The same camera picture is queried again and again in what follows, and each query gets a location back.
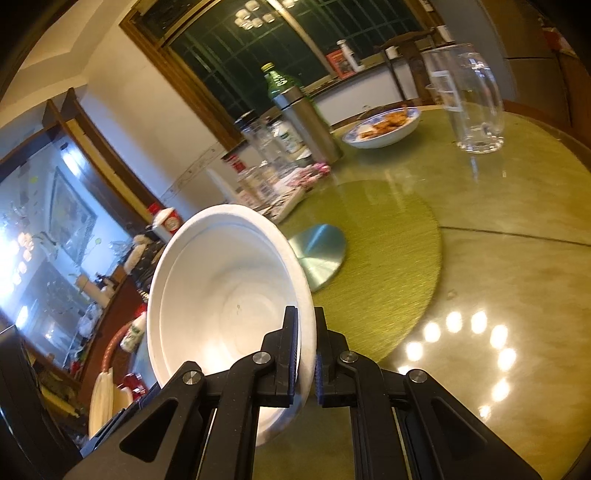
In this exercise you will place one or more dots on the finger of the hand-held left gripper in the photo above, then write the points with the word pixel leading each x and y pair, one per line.
pixel 122 422

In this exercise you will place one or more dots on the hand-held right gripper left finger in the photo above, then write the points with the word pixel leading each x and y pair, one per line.
pixel 290 369

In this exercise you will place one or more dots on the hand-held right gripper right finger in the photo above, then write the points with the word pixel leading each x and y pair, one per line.
pixel 319 378

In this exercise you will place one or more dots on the large ribbed white bowl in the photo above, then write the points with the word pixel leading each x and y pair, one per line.
pixel 100 401

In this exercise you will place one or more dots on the small smooth white bowl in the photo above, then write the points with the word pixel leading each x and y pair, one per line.
pixel 221 277

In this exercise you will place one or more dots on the small white milk bottle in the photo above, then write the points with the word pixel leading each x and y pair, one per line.
pixel 134 334

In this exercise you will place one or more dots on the wooden sideboard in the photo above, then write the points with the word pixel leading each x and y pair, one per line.
pixel 115 314

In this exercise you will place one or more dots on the round metal disc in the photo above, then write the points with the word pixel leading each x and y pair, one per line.
pixel 318 256

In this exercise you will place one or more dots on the round green table mat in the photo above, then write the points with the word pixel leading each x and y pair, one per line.
pixel 392 277

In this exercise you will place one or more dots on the white tumbler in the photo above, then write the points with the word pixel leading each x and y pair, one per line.
pixel 92 290

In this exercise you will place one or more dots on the black quilted jacket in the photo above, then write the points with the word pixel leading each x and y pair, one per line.
pixel 145 263

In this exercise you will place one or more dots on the closed book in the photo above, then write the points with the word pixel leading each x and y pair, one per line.
pixel 284 203

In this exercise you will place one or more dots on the white liquor bottle red cap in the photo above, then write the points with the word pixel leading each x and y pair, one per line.
pixel 167 224

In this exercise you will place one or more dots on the pink scrunchie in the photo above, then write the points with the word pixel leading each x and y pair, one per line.
pixel 314 173

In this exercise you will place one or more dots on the clear bottle with black lid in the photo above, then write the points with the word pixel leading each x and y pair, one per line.
pixel 258 143

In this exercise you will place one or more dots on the steel thermos flask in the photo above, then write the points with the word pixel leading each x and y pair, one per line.
pixel 309 124

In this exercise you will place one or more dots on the blue rimmed plate of food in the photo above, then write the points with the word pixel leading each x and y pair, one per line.
pixel 383 129

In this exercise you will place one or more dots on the green plastic bottle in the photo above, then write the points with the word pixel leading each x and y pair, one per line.
pixel 279 83

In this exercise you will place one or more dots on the red box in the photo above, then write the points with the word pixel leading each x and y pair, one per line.
pixel 339 64

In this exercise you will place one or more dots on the clear glass mug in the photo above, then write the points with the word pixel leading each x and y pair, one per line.
pixel 471 101

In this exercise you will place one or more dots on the dark wooden chair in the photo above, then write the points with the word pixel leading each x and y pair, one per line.
pixel 406 64

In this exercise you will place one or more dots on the framed wall painting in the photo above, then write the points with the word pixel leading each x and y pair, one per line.
pixel 71 217

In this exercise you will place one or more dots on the dark window with wooden frame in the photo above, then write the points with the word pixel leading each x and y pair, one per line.
pixel 240 60

